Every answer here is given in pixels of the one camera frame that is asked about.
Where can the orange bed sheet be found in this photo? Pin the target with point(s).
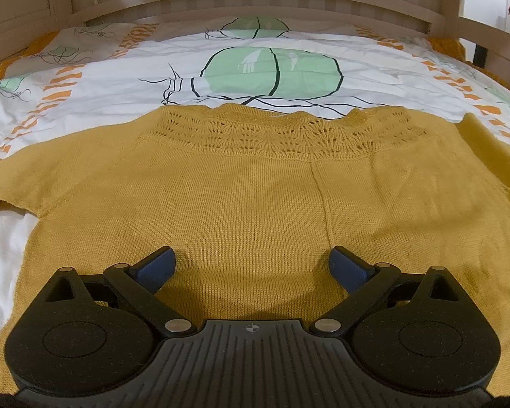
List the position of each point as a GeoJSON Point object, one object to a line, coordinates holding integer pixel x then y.
{"type": "Point", "coordinates": [36, 46]}

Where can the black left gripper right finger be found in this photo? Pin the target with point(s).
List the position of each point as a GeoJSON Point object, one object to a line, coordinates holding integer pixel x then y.
{"type": "Point", "coordinates": [417, 333]}

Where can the white leaf-print duvet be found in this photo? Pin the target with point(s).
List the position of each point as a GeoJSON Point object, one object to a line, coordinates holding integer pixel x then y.
{"type": "Point", "coordinates": [107, 75]}

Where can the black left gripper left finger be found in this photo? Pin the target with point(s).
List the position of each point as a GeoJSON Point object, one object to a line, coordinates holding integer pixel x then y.
{"type": "Point", "coordinates": [86, 334]}

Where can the mustard yellow knit sweater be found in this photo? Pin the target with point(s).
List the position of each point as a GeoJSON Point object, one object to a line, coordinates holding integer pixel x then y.
{"type": "Point", "coordinates": [252, 203]}

